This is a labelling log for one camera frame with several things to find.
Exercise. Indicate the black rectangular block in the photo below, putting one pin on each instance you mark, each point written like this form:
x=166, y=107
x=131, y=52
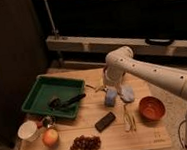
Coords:
x=105, y=121

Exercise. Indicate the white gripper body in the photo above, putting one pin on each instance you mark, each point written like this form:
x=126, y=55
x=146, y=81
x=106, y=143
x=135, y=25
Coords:
x=113, y=77

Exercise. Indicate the bunch of dark grapes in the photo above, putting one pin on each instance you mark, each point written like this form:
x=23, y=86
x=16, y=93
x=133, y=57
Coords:
x=86, y=143

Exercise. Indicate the small metal can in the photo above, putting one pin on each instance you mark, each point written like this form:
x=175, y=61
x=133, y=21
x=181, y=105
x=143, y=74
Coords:
x=48, y=122

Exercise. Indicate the black handle on shelf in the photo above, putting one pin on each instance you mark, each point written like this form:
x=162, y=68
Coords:
x=158, y=42

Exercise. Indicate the light blue cloth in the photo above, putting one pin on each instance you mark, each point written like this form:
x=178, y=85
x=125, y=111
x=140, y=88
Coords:
x=127, y=94

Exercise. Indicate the metal clamp pole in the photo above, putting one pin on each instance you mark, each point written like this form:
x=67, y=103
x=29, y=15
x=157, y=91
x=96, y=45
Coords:
x=54, y=29

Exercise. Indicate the white cup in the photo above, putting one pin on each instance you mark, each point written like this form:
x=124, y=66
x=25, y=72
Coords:
x=28, y=131

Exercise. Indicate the dark metal spoon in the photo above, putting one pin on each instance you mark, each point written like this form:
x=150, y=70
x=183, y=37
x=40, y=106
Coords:
x=96, y=89

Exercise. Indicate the wooden shelf unit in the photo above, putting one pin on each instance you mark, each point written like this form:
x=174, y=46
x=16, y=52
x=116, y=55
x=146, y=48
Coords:
x=102, y=25

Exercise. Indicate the peeled banana skin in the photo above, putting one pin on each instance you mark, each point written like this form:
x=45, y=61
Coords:
x=129, y=120

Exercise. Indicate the black dish brush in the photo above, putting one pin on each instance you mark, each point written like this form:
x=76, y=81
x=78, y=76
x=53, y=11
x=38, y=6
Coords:
x=57, y=103

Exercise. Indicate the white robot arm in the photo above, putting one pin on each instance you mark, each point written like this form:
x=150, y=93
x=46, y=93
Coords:
x=121, y=61

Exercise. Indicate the red yellow apple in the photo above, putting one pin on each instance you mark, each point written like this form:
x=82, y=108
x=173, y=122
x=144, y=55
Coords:
x=50, y=137

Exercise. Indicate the red bowl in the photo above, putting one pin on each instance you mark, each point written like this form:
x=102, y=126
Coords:
x=151, y=108

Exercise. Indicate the green plastic tray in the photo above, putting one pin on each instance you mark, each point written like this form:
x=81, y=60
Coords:
x=46, y=88

